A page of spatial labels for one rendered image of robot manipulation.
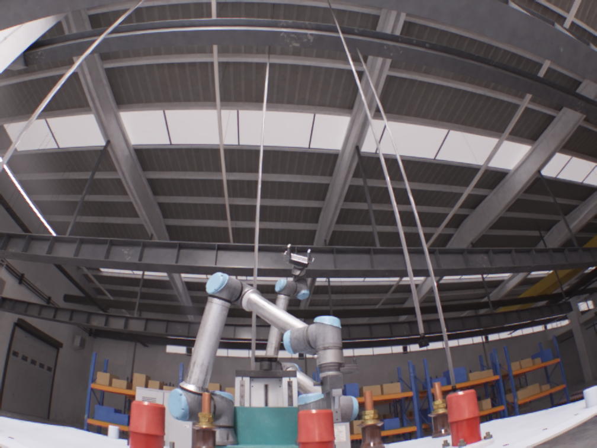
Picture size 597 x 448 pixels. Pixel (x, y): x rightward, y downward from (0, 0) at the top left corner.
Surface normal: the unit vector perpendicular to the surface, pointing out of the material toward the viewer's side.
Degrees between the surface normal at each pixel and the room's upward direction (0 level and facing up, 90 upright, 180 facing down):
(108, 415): 90
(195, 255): 90
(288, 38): 180
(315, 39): 180
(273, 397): 90
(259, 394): 90
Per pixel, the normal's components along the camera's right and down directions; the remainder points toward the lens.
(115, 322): 0.11, -0.57
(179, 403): -0.64, -0.35
